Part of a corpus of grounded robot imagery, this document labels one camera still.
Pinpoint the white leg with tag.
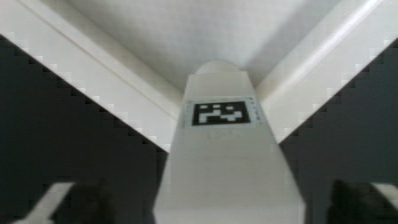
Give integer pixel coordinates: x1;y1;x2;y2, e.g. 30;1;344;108
152;60;305;224

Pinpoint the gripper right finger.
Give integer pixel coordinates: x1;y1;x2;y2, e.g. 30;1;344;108
326;180;398;224

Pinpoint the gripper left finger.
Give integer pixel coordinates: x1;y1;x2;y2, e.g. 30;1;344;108
10;182;115;224

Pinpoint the white desk top tray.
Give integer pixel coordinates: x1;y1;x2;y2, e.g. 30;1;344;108
0;0;398;147

